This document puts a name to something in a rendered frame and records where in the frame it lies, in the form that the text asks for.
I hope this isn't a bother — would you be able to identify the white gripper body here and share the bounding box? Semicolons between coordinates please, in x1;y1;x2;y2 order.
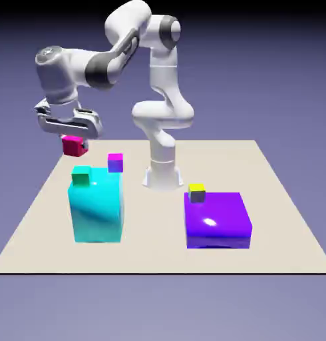
37;107;103;140

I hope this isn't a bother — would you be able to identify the small magenta cube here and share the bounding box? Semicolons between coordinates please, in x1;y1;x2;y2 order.
107;153;124;173

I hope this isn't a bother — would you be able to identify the small green cube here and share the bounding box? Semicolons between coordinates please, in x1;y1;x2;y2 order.
71;165;92;187

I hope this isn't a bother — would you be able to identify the small red cube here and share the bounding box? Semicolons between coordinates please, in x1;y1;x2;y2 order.
61;135;88;157

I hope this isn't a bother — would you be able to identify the large purple box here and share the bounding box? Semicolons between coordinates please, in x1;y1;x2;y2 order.
184;192;253;250

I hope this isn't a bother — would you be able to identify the small yellow cube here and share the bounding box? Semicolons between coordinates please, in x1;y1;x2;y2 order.
188;182;207;204

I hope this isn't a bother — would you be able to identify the large cyan box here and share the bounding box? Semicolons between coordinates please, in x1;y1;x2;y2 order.
67;167;124;244

